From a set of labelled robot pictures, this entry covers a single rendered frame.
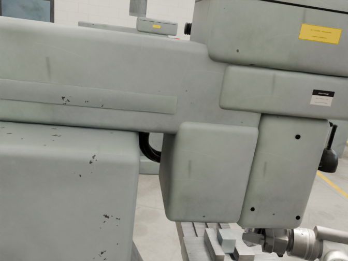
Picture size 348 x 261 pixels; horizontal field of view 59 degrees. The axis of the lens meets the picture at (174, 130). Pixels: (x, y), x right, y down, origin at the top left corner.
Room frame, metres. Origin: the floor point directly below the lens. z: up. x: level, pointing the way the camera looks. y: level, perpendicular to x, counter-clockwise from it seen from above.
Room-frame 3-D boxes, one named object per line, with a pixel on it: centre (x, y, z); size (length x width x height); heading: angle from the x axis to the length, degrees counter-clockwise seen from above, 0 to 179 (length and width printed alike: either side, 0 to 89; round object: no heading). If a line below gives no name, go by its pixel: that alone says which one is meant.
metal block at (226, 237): (0.96, -0.24, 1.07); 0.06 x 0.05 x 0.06; 11
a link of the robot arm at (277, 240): (0.78, -0.36, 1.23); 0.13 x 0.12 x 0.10; 171
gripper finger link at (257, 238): (0.76, -0.27, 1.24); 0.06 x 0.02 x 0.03; 81
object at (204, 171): (0.76, -0.08, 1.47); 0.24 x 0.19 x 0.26; 10
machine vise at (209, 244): (0.97, -0.27, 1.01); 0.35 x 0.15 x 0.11; 101
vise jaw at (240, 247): (0.97, -0.30, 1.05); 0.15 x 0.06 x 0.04; 11
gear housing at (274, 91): (0.79, -0.23, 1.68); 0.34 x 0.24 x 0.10; 100
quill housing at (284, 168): (0.79, -0.27, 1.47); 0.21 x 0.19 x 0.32; 10
